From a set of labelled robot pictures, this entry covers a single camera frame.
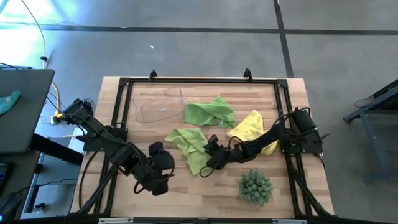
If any artificial green succulent ball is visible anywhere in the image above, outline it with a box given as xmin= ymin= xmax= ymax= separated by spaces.
xmin=238 ymin=168 xmax=275 ymax=207

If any dark grey metal table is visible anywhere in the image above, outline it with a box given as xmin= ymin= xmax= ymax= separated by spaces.
xmin=343 ymin=79 xmax=398 ymax=184

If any grey metal cabinet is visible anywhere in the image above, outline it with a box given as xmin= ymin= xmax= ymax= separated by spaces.
xmin=20 ymin=129 xmax=85 ymax=220

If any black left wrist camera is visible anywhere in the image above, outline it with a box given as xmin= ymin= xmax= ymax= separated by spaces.
xmin=148 ymin=141 xmax=165 ymax=156

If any black aluminium table frame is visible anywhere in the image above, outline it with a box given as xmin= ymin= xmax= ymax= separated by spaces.
xmin=70 ymin=67 xmax=336 ymax=218

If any yellow cable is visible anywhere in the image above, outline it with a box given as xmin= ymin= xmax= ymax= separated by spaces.
xmin=20 ymin=0 xmax=65 ymax=124

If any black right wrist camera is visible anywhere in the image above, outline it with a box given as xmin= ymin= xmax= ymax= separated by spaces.
xmin=207 ymin=134 xmax=220 ymax=149

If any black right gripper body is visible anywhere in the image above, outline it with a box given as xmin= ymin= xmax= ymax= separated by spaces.
xmin=203 ymin=144 xmax=238 ymax=171

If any clear plastic basket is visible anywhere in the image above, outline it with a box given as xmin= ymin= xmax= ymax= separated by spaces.
xmin=132 ymin=86 xmax=187 ymax=124

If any white light bar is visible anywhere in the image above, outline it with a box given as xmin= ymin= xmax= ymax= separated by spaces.
xmin=98 ymin=217 xmax=134 ymax=224
xmin=272 ymin=218 xmax=308 ymax=224

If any black desk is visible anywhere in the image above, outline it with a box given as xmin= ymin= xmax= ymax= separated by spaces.
xmin=0 ymin=68 xmax=85 ymax=166

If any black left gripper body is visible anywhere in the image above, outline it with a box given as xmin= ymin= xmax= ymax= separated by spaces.
xmin=144 ymin=149 xmax=176 ymax=197

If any white power strip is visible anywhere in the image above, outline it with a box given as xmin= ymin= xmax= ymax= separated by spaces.
xmin=50 ymin=113 xmax=65 ymax=125

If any lime green microfiber towel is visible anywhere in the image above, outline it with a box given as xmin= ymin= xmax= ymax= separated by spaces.
xmin=164 ymin=128 xmax=213 ymax=177

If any teal cloth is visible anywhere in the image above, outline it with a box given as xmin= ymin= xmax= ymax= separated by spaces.
xmin=0 ymin=90 xmax=21 ymax=116

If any yellow microfiber towel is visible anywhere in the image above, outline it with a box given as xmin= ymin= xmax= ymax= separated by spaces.
xmin=226 ymin=110 xmax=279 ymax=156

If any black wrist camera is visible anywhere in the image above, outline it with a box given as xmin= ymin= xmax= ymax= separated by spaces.
xmin=207 ymin=134 xmax=220 ymax=149
xmin=148 ymin=141 xmax=165 ymax=156

